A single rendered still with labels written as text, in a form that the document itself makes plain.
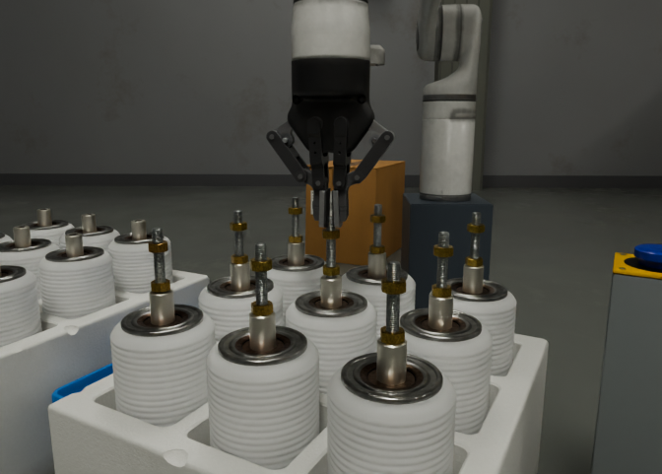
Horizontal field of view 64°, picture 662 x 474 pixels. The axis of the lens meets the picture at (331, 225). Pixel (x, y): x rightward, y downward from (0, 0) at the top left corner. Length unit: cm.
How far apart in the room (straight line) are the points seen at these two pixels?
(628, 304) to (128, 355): 44
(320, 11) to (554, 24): 332
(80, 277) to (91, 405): 27
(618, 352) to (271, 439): 31
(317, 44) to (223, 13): 318
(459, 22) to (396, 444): 72
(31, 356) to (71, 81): 332
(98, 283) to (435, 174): 56
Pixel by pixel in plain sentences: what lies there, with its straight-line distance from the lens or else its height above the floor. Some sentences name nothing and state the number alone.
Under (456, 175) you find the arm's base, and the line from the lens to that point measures 94.
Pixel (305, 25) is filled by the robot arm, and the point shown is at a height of 52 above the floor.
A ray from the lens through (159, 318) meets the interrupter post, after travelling 53.
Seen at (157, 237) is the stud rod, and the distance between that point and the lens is 52.
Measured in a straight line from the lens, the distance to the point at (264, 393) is 44.
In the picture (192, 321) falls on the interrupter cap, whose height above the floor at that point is 25.
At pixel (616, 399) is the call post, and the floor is 20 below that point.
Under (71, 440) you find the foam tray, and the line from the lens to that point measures 57.
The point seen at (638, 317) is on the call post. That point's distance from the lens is 53.
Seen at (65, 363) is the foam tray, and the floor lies 14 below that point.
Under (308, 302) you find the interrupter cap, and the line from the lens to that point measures 56.
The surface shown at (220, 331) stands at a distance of 60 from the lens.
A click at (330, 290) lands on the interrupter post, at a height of 27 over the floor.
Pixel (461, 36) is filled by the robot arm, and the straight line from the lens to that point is 95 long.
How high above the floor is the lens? 44
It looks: 11 degrees down
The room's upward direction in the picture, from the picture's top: straight up
